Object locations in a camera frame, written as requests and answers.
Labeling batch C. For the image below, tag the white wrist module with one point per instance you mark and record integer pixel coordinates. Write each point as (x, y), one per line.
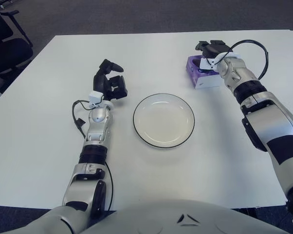
(205, 64)
(95, 95)

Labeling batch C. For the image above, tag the purple tissue paper pack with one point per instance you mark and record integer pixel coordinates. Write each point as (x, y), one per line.
(192, 65)

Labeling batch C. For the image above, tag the black office chair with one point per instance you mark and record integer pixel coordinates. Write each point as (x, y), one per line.
(5, 51)

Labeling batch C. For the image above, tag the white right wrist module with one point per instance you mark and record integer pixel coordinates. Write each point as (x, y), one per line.
(205, 64)

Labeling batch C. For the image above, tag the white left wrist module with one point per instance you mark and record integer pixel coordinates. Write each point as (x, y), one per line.
(95, 95)

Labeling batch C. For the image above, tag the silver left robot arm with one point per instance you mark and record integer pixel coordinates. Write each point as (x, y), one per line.
(97, 126)

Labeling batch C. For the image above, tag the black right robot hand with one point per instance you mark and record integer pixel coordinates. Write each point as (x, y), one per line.
(214, 50)

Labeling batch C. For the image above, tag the white plate with black rim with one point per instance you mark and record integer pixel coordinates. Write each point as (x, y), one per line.
(163, 122)

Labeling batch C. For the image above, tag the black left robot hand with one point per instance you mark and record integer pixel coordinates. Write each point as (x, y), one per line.
(99, 83)

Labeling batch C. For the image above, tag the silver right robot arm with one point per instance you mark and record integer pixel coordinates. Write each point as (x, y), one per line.
(265, 124)

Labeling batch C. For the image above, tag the grey robot torso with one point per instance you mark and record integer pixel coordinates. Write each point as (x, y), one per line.
(161, 219)

